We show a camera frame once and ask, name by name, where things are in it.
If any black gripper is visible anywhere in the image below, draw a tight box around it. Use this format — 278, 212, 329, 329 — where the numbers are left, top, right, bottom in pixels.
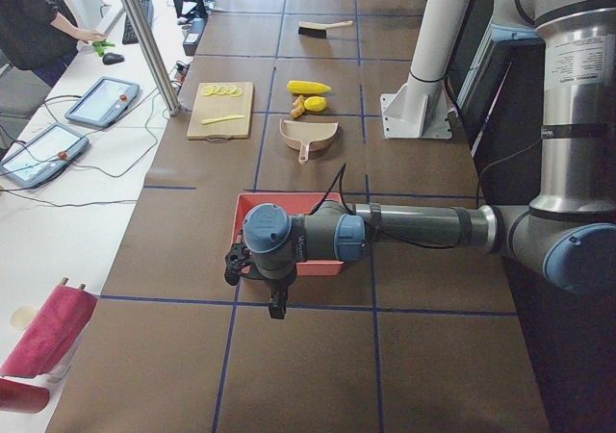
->
265, 274, 295, 319

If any beige plastic dustpan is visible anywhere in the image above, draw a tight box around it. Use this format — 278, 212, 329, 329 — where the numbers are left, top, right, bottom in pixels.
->
279, 119, 339, 165

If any tan toy ginger root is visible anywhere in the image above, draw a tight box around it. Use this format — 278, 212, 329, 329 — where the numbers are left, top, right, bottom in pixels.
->
290, 95, 306, 118

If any yellow toy potato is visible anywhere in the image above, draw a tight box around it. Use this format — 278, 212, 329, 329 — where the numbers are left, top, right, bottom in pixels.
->
303, 95, 328, 113

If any yellow toy corn cob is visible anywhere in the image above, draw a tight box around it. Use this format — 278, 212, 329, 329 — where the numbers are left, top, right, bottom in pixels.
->
287, 80, 331, 94

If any black bristle hand brush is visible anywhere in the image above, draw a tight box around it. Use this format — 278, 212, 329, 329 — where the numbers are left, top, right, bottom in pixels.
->
298, 20, 354, 38

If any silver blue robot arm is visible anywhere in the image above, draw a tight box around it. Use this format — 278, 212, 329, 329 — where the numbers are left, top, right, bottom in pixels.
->
224, 0, 615, 319

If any pink plastic bin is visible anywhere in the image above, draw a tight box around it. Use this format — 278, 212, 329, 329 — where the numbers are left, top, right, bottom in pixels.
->
229, 191, 346, 277

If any yellow toy knife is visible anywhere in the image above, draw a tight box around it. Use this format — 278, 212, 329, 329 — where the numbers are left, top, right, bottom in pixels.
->
200, 115, 245, 125

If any wooden cutting board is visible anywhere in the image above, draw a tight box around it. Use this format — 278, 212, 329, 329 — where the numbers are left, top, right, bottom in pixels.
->
187, 82, 254, 140

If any pink towel on rack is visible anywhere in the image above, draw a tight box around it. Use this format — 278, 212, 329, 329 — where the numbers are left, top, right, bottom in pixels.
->
1, 285, 98, 378

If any paper cup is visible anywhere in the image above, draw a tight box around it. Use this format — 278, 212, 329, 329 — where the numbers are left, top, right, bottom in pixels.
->
10, 305, 38, 331

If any far teach pendant tablet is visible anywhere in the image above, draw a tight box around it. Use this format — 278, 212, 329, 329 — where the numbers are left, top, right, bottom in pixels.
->
64, 77, 141, 129

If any teach pendant tablet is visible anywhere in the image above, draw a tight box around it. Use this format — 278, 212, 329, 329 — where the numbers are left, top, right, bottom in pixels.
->
1, 122, 90, 189
64, 77, 141, 129

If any red cup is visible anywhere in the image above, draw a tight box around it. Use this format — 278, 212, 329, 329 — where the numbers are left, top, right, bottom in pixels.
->
0, 378, 50, 414

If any black box with label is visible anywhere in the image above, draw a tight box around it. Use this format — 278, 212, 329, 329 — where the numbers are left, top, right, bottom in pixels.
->
183, 17, 206, 56

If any near teach pendant tablet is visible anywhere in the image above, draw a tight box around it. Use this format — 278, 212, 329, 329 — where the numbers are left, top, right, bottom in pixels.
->
1, 122, 90, 189

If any black computer mouse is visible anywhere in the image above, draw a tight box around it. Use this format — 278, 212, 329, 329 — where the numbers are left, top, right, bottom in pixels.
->
102, 53, 125, 65

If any black keyboard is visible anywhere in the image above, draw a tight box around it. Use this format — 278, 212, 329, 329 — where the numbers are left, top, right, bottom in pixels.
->
121, 0, 155, 45

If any green toy object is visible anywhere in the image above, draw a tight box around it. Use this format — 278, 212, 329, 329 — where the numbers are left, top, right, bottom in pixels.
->
91, 40, 116, 58

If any person in dark clothes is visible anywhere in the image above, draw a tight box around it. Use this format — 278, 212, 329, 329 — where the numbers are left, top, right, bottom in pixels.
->
1, 0, 107, 87

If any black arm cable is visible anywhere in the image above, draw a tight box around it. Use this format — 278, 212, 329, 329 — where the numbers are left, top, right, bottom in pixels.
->
307, 163, 485, 249

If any aluminium frame post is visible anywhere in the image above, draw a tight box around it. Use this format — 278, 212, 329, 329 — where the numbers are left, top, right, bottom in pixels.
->
120, 0, 182, 116

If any white mounting post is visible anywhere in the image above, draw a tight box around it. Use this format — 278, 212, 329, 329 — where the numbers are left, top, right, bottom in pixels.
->
380, 0, 471, 140

